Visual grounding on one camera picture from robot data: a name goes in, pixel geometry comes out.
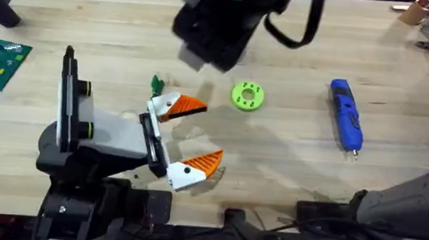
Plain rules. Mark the blue electric screwdriver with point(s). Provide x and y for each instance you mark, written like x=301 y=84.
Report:
x=346 y=115

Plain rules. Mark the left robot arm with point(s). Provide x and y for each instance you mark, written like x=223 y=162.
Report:
x=73 y=212

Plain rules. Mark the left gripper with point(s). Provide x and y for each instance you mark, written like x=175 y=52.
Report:
x=117 y=139

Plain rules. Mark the left wrist upright plate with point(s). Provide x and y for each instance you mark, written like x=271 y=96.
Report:
x=67 y=100

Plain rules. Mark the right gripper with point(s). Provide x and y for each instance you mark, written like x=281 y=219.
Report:
x=221 y=32

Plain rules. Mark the green disc with holes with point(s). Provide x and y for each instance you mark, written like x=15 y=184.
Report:
x=248 y=96

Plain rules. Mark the brown cardboard box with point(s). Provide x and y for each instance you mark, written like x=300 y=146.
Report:
x=414 y=14

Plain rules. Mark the green toy vegetable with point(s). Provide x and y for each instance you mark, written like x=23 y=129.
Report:
x=157 y=85

